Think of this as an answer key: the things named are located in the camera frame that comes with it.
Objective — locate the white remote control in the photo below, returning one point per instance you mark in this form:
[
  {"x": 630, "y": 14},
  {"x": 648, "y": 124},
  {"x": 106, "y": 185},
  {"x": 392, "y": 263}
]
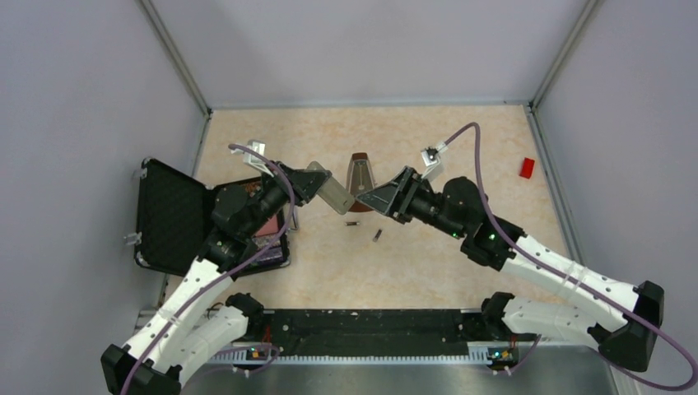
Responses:
[{"x": 328, "y": 188}]

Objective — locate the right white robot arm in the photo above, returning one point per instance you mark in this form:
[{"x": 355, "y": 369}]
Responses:
[{"x": 599, "y": 312}]

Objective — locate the red small block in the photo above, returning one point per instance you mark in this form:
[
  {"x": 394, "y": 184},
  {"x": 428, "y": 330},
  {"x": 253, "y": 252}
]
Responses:
[{"x": 527, "y": 168}]

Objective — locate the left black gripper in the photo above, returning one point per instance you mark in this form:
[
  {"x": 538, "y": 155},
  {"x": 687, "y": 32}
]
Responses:
[{"x": 305, "y": 183}]

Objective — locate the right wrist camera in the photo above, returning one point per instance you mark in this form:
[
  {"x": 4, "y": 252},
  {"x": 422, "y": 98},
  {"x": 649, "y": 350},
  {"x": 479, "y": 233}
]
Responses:
[{"x": 432, "y": 158}]

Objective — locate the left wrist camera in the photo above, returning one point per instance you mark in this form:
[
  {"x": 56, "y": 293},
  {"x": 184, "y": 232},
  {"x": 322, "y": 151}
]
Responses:
[{"x": 255, "y": 160}]

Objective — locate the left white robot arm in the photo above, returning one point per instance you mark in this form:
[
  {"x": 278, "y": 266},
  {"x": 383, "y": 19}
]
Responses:
[{"x": 169, "y": 350}]

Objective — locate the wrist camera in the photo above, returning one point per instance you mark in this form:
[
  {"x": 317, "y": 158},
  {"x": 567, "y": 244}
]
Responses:
[
  {"x": 432, "y": 158},
  {"x": 255, "y": 160}
]

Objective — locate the black poker chip case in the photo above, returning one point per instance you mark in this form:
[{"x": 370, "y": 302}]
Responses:
[{"x": 174, "y": 215}]

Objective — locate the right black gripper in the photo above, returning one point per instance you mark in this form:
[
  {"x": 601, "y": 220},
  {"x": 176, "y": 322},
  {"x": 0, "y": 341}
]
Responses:
[{"x": 396, "y": 197}]

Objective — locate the pink card deck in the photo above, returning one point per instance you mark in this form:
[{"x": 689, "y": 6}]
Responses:
[{"x": 270, "y": 228}]

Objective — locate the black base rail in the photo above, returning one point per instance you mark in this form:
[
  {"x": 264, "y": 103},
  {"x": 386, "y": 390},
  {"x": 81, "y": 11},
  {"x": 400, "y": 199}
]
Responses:
[{"x": 385, "y": 337}]

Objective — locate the brown wooden metronome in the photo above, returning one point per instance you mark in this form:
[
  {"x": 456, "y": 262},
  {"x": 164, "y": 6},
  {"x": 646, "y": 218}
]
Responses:
[{"x": 360, "y": 179}]

